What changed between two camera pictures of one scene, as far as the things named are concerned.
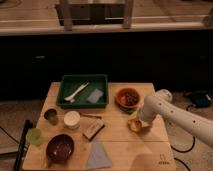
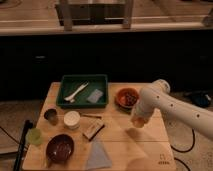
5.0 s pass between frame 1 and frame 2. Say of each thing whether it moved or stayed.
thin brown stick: stayed
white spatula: stayed
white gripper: moved
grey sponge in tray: stayed
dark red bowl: stayed
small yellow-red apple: moved
